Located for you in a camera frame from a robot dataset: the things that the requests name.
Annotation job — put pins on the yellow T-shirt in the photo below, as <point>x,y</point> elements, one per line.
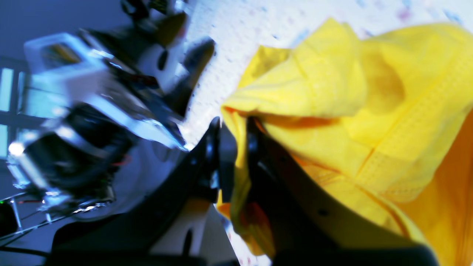
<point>351,129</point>

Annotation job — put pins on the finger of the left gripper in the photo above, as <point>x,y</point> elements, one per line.
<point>195,62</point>

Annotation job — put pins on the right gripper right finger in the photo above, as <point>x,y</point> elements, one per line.
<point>310,227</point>

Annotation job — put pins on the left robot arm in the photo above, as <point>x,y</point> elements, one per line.
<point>67,166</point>

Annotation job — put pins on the terrazzo patterned table cloth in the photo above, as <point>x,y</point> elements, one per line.
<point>258,55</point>

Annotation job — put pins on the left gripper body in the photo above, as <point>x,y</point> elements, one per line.
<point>124,72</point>

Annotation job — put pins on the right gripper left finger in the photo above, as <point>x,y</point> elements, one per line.
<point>177,225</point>

